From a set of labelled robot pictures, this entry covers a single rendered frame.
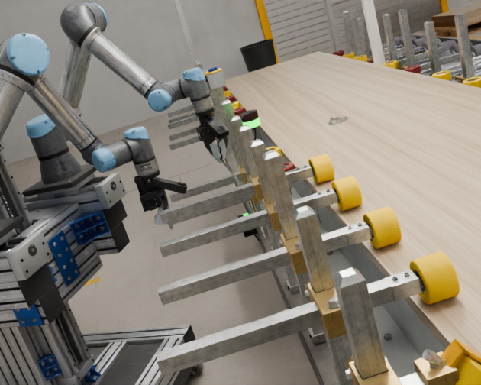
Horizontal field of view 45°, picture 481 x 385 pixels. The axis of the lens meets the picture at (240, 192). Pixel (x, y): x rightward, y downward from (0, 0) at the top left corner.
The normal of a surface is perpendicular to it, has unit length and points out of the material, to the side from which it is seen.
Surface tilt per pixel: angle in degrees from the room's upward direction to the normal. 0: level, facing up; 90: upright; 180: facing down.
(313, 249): 90
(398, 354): 0
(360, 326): 90
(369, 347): 90
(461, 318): 0
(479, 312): 0
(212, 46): 90
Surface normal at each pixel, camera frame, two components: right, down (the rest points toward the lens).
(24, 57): 0.62, -0.01
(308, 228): 0.13, 0.29
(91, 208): -0.29, 0.39
